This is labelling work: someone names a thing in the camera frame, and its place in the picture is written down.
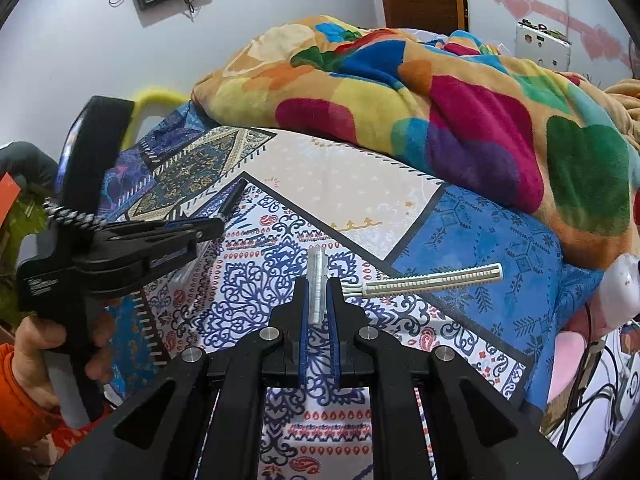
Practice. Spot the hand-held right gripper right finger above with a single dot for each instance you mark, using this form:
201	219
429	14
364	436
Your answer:
334	340

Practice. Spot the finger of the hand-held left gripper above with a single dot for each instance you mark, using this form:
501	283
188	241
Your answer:
175	230
167	261

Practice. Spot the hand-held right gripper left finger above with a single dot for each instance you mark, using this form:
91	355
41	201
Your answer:
301	340

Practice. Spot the white tube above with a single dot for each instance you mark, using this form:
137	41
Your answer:
317	285

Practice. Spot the person's left hand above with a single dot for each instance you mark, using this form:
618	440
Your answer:
37	350

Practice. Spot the green cloth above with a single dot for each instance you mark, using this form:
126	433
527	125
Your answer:
20	235

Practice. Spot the red paper box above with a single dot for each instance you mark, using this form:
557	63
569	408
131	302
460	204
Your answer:
7	195

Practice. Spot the grey cloth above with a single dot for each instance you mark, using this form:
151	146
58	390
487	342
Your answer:
25	160

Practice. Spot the blue patchwork printed bedsheet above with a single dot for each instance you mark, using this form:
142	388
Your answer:
350	195

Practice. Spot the pink cloth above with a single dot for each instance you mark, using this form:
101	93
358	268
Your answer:
570	355

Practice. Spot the colourful heart fleece blanket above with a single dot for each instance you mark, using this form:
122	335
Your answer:
450	120

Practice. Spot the white bottle with black cap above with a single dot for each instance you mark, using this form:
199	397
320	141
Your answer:
622	285

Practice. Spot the beige fleece blanket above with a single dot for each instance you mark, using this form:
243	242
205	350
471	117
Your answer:
625	102

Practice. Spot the yellow padded bed rail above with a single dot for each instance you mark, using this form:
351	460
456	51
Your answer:
150	97

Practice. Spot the white wall box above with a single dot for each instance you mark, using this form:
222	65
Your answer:
542	45

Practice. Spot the pink heart wall decal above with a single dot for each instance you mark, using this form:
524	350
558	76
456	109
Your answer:
520	2

